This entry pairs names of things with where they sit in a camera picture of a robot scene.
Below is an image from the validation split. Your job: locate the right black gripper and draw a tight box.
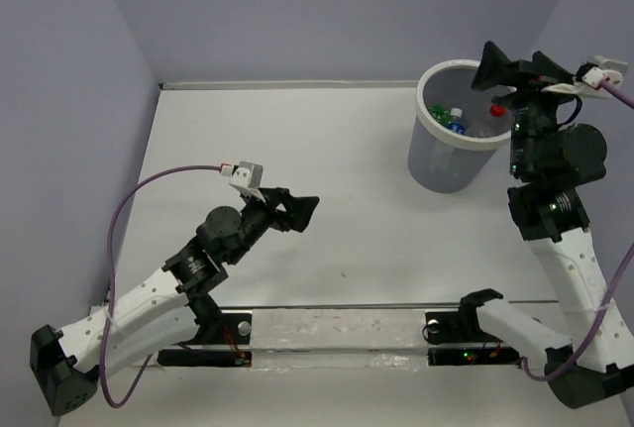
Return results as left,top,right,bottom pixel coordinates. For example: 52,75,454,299
471,39,581,176

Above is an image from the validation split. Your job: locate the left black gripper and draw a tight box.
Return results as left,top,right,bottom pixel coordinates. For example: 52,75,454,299
225,187,318,266

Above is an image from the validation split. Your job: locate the large blue-label clear bottle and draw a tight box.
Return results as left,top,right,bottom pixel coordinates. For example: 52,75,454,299
446,107,469,136

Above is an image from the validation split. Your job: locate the green plastic bottle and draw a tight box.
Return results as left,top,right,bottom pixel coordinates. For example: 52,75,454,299
428,104,451,126

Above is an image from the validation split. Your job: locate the red-label clear bottle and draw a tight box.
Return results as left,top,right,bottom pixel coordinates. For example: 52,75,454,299
489,104,506,118

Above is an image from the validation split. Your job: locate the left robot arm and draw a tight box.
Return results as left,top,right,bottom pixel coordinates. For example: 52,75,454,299
30,187,320,417

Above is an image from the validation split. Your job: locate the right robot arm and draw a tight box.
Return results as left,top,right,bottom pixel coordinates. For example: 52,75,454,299
456,42,633,409

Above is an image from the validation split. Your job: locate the grey bin with white rim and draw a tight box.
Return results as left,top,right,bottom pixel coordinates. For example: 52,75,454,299
407,59,512,193

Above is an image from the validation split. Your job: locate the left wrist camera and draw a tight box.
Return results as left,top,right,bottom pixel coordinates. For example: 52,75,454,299
220,161,265,201

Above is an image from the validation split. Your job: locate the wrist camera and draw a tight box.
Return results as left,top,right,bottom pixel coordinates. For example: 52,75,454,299
542,55,632,105
220,161,265,201

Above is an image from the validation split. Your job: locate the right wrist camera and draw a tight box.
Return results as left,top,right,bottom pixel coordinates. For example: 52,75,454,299
542,55,632,105

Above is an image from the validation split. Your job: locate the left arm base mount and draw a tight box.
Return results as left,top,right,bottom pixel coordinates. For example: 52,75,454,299
157,305,253,368

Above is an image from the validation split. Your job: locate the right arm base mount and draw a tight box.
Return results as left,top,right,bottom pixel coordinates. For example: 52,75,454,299
421,288,520,367

